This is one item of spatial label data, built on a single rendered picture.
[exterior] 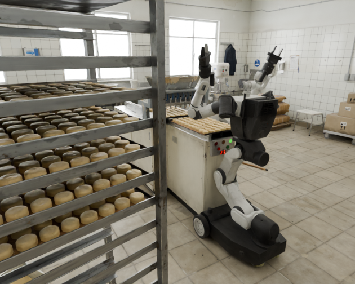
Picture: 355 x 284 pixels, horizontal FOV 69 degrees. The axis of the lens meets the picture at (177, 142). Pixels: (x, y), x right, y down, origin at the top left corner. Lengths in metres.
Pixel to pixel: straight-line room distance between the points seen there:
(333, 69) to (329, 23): 0.89
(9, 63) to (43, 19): 0.11
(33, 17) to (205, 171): 1.91
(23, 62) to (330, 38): 6.00
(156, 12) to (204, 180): 1.79
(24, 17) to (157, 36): 0.31
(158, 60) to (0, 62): 0.37
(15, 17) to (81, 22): 0.13
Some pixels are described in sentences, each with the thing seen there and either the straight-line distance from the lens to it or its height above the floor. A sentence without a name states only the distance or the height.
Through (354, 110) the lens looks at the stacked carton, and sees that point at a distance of 5.61.
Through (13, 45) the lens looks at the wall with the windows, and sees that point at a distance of 5.45.
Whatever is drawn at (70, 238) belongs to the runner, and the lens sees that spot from 0.80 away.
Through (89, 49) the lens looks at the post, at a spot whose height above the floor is 1.54.
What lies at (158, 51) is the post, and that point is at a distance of 0.76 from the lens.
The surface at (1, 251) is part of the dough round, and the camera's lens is 0.82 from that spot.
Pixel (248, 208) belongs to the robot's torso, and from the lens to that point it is 2.27.
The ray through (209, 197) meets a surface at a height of 0.28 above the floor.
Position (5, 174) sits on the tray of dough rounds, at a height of 1.24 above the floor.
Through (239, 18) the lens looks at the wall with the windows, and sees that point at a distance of 7.50.
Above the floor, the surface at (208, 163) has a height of 0.63.
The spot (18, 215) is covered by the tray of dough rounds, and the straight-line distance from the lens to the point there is 0.76.
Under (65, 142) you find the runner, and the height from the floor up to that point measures 1.31.
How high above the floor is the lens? 1.51
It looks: 18 degrees down
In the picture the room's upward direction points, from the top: straight up
